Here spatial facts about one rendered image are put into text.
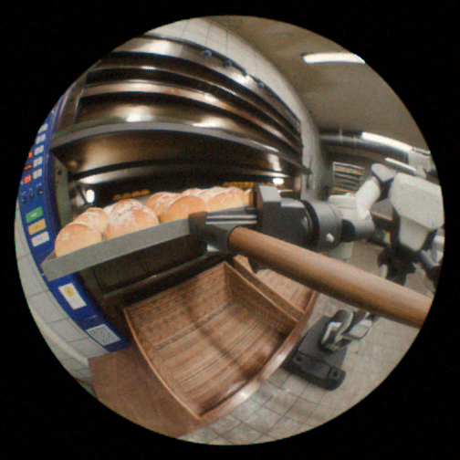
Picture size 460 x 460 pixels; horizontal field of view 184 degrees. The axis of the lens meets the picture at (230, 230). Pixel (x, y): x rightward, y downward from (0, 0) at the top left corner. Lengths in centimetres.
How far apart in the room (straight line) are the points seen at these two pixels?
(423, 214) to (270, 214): 59
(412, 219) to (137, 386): 123
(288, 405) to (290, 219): 132
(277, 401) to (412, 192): 140
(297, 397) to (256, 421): 36
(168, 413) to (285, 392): 87
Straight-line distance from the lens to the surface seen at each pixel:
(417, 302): 16
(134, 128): 35
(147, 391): 76
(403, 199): 63
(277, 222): 16
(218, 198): 28
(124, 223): 21
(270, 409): 131
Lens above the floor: 126
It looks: 21 degrees down
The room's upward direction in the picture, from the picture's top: straight up
